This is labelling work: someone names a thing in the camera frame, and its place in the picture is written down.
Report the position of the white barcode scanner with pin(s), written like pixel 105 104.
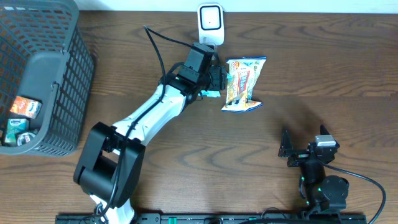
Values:
pixel 210 24

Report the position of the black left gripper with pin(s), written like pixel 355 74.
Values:
pixel 220 78

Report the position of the grey plastic mesh basket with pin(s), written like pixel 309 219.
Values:
pixel 44 58

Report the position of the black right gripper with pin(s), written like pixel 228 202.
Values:
pixel 286 150

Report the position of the round black lidded cup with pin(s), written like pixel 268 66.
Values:
pixel 24 138

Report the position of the orange juice carton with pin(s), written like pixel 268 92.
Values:
pixel 26 107

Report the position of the teal candy wrapper bag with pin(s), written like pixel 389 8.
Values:
pixel 211 93

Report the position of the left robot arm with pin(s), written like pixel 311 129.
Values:
pixel 110 164

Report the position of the yellow blue snack bag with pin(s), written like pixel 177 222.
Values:
pixel 241 78

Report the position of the green tissue pack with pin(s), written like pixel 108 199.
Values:
pixel 14 127

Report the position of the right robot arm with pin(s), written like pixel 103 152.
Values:
pixel 323 193

